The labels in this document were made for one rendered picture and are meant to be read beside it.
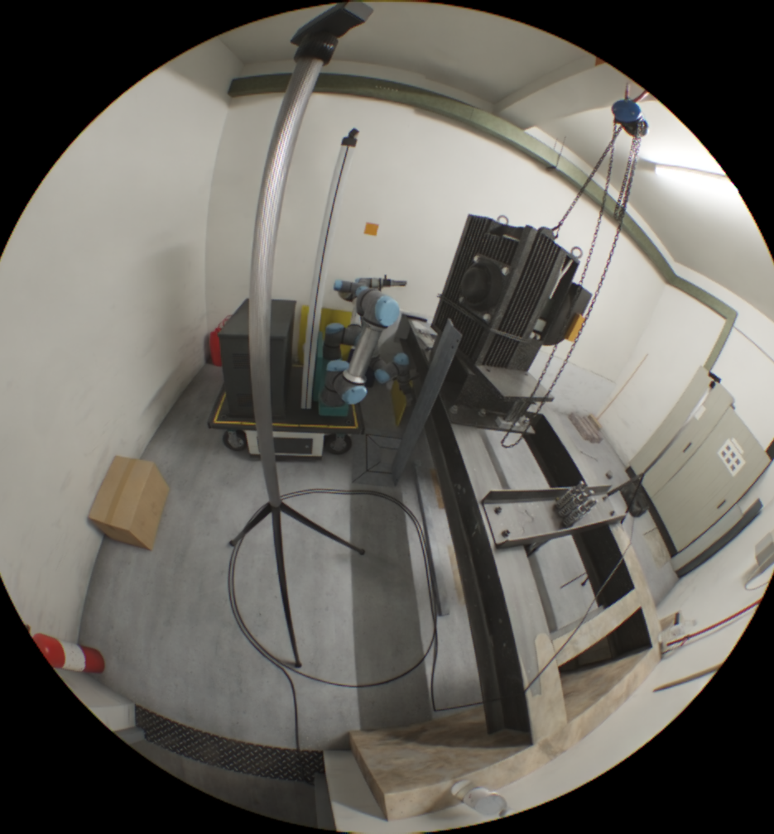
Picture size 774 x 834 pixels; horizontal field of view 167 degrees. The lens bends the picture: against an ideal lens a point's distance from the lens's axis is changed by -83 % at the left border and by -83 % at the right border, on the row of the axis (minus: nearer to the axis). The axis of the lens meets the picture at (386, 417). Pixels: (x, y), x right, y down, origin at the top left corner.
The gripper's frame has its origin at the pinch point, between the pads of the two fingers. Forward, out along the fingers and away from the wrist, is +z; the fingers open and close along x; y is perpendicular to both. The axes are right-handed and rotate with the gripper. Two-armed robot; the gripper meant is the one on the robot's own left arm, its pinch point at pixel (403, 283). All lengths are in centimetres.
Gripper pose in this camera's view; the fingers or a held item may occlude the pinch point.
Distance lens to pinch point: 182.3
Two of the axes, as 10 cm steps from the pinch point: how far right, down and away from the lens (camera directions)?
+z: 10.0, 0.0, 0.0
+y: 0.0, -9.2, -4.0
